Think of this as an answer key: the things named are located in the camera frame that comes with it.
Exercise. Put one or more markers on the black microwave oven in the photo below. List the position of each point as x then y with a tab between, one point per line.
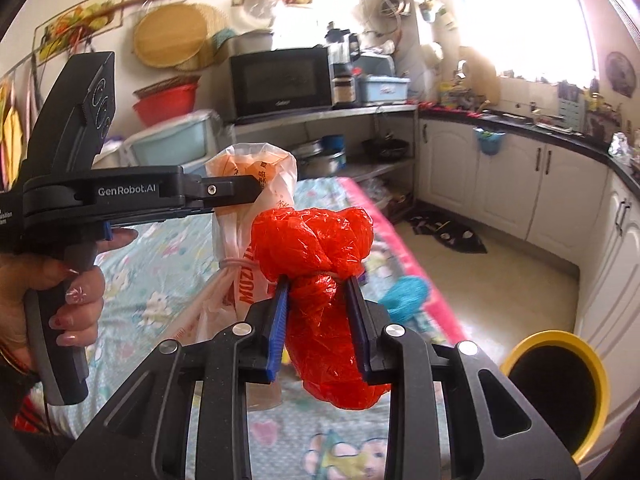
278	81

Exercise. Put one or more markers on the blue hanging basket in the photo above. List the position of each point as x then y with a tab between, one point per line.
489	142

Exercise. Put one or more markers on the white orange plastic bag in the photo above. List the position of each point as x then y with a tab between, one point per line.
229	293

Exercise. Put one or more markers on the round bamboo tray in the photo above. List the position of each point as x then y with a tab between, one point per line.
179	35

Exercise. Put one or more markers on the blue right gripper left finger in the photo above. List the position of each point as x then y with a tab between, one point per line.
276	328

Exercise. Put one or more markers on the red plastic basin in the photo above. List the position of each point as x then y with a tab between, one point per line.
166	104

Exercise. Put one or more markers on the plastic drawer unit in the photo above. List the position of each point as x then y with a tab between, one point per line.
188	141

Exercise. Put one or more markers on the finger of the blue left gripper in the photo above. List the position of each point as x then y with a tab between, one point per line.
107	231

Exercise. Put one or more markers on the blue plastic box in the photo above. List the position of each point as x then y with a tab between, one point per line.
381	90

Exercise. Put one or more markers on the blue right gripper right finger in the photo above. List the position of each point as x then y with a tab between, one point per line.
360	340

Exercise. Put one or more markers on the red plastic bag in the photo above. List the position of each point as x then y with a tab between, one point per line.
318	251

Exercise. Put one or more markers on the person left hand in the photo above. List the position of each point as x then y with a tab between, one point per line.
74	315

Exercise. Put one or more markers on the yellow rimmed trash bin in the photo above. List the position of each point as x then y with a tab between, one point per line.
565	380

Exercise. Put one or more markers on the wooden cutting board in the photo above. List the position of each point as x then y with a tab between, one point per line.
479	75

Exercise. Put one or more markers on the blue knitted cloth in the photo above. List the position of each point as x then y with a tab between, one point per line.
405	298

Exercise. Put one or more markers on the pink blanket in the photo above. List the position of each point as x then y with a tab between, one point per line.
435	307

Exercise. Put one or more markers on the cartoon print table cloth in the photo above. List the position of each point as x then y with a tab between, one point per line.
292	434

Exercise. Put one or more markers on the window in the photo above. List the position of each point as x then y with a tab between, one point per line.
533	39

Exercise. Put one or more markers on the black floor mat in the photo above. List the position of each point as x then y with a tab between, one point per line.
448	231

